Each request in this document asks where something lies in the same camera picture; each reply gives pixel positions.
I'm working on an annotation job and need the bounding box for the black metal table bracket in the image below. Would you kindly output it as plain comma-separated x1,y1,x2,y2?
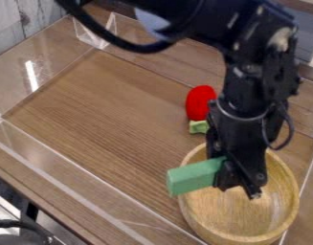
17,200,74,245

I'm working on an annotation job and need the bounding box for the red plush strawberry toy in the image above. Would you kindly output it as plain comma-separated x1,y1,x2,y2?
185,85,217,134

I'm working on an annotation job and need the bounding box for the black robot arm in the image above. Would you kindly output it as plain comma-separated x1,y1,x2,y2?
56,0,300,199

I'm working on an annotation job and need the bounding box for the clear acrylic corner bracket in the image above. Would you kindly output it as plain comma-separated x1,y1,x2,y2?
72,12,118,50

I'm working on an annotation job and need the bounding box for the blue grey sofa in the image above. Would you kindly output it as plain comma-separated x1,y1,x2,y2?
262,0,313,62

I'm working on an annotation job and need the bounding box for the black cable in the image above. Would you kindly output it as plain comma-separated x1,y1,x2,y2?
0,217,55,245

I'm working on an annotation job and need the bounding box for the green rectangular block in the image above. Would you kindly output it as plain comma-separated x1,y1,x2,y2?
166,157,226,196

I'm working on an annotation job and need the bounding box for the brown wooden bowl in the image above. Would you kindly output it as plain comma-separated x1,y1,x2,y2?
178,150,298,245

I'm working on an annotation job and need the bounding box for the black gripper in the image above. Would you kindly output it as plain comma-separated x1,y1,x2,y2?
206,102,286,200

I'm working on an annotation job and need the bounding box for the clear acrylic front barrier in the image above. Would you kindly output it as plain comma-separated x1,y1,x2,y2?
0,116,206,245

